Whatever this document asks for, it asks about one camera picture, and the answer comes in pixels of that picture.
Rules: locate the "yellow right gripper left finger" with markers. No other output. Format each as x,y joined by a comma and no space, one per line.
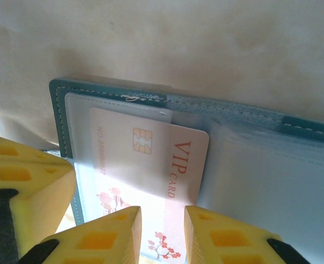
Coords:
123,236

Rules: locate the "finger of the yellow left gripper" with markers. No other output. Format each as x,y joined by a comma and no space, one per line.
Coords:
46,192

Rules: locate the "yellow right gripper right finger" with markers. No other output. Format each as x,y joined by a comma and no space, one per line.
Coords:
203,239

